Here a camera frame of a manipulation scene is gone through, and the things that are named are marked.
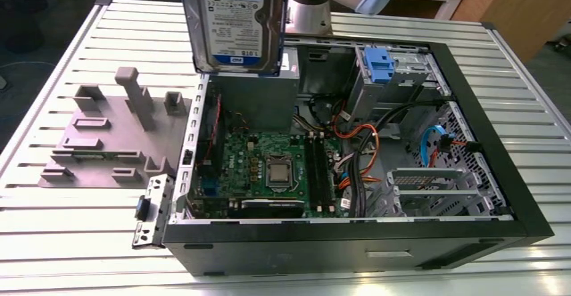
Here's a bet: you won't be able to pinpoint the green RAM stick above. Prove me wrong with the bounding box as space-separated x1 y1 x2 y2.
71 152 118 160

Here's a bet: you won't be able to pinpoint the black open PC case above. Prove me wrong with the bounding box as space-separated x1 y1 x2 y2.
161 27 554 276

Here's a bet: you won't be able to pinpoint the yellow black power wires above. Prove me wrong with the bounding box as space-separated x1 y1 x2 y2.
293 114 327 133

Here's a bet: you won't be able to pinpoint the metal optical drive cage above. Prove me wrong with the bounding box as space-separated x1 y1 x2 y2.
346 44 452 125

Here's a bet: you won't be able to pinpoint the green Dell motherboard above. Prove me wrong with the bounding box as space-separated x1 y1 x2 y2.
190 130 354 218

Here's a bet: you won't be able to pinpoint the blue VGA port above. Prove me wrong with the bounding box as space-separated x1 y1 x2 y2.
201 178 221 197

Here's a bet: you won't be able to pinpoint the light blue SATA wire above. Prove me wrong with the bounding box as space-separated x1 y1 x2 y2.
422 125 448 170

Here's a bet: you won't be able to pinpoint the metal disk bay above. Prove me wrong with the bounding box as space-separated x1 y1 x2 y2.
386 167 513 218

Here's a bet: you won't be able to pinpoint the blue plastic drive latch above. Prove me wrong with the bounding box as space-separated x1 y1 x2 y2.
363 47 398 85

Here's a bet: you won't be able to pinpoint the orange wire bundle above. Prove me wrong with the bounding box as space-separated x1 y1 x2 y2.
333 124 383 190

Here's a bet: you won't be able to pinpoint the brown wooden cabinet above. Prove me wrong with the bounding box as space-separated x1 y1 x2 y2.
450 0 571 63

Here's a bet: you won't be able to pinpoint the RAM slot with white clips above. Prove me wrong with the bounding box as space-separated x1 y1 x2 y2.
317 131 337 214
306 131 325 214

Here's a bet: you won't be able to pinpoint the orange black power wire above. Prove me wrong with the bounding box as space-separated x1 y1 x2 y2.
440 134 481 153

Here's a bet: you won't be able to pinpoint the hard disk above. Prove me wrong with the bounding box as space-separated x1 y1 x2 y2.
175 0 290 78

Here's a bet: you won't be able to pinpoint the grey plastic parts rack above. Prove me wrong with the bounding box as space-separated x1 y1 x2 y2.
38 67 194 190

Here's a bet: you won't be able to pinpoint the silver CPU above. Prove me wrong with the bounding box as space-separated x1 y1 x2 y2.
266 164 291 182

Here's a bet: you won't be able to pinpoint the black CPU socket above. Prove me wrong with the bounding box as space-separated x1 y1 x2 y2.
263 154 301 195

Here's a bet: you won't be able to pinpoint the thick black cable bundle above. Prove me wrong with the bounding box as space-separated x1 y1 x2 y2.
346 98 450 217

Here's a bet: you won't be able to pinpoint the grey power supply unit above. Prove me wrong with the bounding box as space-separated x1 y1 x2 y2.
209 47 301 133

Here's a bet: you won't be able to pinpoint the black graphics card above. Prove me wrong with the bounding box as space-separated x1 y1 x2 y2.
226 197 307 219

